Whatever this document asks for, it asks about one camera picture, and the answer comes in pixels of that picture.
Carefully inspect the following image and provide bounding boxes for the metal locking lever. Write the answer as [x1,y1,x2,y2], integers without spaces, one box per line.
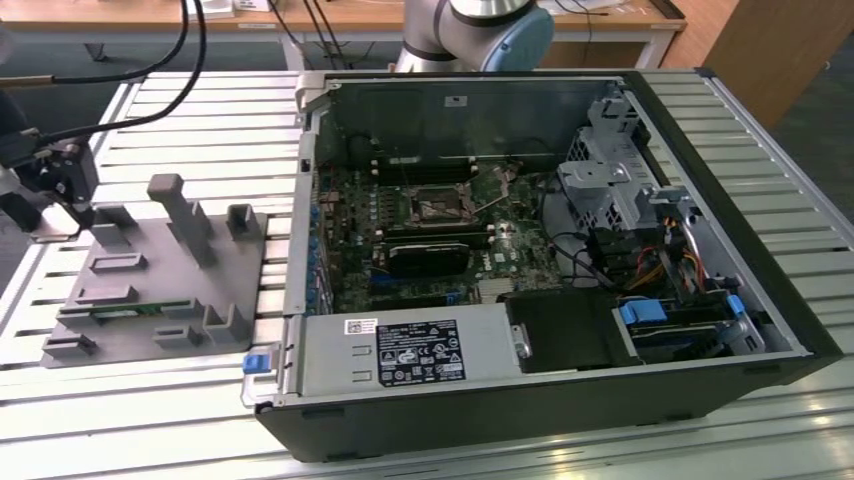
[471,192,510,225]

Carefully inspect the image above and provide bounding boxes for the hard disk in blue carrier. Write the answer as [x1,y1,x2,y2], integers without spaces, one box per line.
[613,294,736,364]

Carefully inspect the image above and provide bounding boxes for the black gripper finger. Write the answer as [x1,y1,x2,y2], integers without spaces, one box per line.
[0,192,44,234]
[63,198,98,237]

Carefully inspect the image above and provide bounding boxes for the silver metal drive cage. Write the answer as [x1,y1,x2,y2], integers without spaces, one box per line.
[557,97,702,242]

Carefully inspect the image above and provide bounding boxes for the grey power supply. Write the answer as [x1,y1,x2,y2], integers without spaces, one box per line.
[293,304,523,397]

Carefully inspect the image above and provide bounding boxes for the metal socket cover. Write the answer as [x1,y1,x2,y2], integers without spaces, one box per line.
[466,160,517,202]

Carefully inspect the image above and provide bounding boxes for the black wire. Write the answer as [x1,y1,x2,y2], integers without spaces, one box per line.
[541,188,624,292]

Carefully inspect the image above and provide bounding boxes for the black plastic shroud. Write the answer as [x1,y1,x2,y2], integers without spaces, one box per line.
[499,288,644,375]

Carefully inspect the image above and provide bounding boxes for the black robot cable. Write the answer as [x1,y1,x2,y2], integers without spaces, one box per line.
[0,0,193,89]
[23,0,209,146]

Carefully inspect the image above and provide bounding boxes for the black RAM slot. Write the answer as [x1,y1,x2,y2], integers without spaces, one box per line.
[383,225,489,238]
[383,234,490,247]

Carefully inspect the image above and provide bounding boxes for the green RAM stick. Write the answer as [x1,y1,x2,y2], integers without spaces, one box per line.
[91,298,197,318]

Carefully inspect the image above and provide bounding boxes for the black PC case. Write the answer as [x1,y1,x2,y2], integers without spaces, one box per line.
[239,67,844,464]

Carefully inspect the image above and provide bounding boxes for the orange and yellow wires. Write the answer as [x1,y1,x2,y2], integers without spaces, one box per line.
[626,247,709,292]

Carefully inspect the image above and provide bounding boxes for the wooden cabinet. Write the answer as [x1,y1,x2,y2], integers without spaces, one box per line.
[693,0,854,129]

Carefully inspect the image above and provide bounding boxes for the grey parts rack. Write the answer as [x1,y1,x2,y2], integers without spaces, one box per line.
[39,173,273,370]

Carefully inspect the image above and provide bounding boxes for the CPU socket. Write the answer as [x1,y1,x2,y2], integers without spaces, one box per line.
[406,187,479,226]

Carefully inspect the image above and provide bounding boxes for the green motherboard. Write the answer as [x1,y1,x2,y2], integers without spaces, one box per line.
[310,159,576,314]

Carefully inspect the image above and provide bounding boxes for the black graphics card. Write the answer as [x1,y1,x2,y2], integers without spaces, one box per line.
[386,242,473,279]

